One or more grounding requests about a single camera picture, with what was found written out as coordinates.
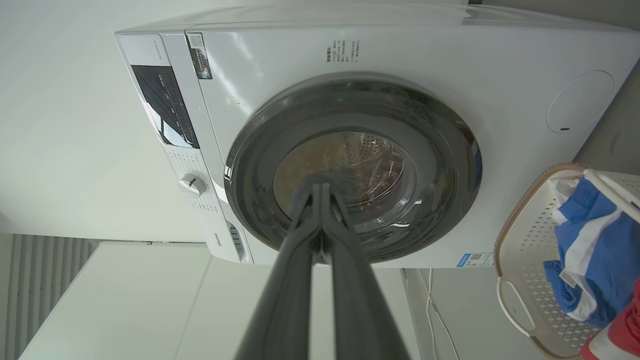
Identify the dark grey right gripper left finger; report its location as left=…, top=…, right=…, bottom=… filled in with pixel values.
left=234, top=181, right=322, bottom=360

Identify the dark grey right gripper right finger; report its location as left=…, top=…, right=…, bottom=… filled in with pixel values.
left=321, top=182, right=412, bottom=360

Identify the round dark washing machine door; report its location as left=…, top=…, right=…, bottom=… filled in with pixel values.
left=224, top=72, right=484, bottom=264

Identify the white front-load washing machine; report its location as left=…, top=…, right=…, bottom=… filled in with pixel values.
left=114, top=4, right=640, bottom=269

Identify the white cabinet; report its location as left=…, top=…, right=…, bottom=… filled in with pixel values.
left=19, top=241, right=421, bottom=360

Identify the white control knob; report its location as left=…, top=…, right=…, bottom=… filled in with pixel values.
left=178, top=173, right=207, bottom=198

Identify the white perforated laundry basket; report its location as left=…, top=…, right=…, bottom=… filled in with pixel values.
left=494, top=163, right=640, bottom=359

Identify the blue and white garment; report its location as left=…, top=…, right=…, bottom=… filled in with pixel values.
left=543, top=178, right=640, bottom=329

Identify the white ribbed radiator panel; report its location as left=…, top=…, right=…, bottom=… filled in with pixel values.
left=5, top=234, right=99, bottom=360

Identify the red garment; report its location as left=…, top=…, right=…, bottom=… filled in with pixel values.
left=580, top=278, right=640, bottom=360

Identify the white power cable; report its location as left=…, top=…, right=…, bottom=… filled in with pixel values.
left=416, top=268, right=461, bottom=360

